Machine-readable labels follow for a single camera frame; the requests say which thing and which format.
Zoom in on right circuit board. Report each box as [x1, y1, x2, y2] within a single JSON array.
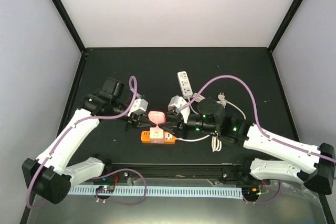
[[241, 187, 263, 196]]

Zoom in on white cube socket adapter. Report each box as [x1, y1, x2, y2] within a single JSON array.
[[149, 127, 164, 144]]

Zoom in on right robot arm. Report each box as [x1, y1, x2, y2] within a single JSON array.
[[158, 98, 335, 195]]

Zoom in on white power strip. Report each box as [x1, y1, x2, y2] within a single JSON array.
[[177, 71, 193, 99]]

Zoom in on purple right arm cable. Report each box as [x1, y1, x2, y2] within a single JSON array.
[[176, 74, 336, 164]]

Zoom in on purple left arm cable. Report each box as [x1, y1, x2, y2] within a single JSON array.
[[26, 76, 139, 209]]

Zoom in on black right frame post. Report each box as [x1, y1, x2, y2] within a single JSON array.
[[267, 0, 304, 53]]

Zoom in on pink plug adapter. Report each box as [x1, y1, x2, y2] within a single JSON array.
[[148, 111, 166, 125]]

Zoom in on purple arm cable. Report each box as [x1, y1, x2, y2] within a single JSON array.
[[176, 74, 336, 164], [26, 76, 139, 209]]

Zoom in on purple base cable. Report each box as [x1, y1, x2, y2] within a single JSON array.
[[243, 180, 283, 206], [90, 168, 147, 206]]

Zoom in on black frame post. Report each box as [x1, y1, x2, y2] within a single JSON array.
[[51, 0, 86, 53], [267, 0, 304, 53]]

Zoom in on orange power strip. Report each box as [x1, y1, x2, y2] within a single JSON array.
[[141, 131, 176, 144]]

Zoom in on light blue slotted cable duct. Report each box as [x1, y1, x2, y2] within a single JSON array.
[[68, 185, 243, 199]]

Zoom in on black mounting rail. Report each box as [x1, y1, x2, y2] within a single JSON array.
[[108, 163, 261, 185]]

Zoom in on circuit board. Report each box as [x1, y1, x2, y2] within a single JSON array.
[[241, 187, 263, 196], [96, 185, 115, 194]]

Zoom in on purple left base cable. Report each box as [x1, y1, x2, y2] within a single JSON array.
[[90, 168, 147, 206]]

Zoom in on left circuit board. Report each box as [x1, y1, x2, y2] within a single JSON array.
[[96, 185, 115, 194]]

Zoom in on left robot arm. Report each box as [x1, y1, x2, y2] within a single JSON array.
[[22, 76, 156, 209]]

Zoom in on black left frame post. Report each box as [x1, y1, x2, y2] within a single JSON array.
[[51, 0, 86, 53]]

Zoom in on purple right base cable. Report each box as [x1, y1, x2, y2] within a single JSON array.
[[243, 180, 283, 206]]

